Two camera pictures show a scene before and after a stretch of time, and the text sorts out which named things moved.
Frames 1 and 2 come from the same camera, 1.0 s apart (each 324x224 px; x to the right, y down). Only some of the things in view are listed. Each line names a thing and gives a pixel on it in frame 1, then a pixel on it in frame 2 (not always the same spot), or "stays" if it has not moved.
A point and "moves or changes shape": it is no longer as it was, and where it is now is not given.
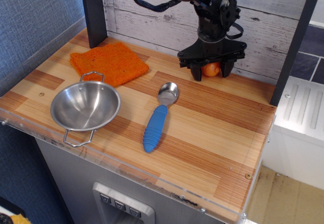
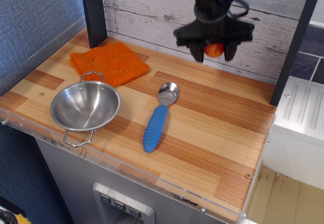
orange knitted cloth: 117,63 stays
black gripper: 204,52 → 232,30
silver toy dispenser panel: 116,208 stays
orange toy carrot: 211,69 moves or changes shape
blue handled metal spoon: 168,92 stays
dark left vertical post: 93,9 stays
